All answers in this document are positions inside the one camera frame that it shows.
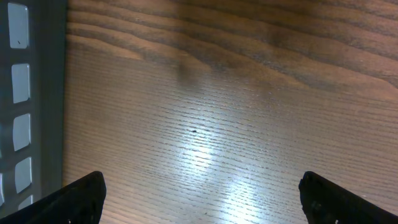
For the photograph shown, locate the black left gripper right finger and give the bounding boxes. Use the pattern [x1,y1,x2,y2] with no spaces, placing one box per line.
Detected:
[298,171,397,224]

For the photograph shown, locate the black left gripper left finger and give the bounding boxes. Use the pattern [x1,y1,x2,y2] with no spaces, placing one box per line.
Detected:
[1,171,106,224]

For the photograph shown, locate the grey plastic mesh basket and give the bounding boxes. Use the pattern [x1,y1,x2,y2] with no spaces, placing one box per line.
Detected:
[1,0,67,217]

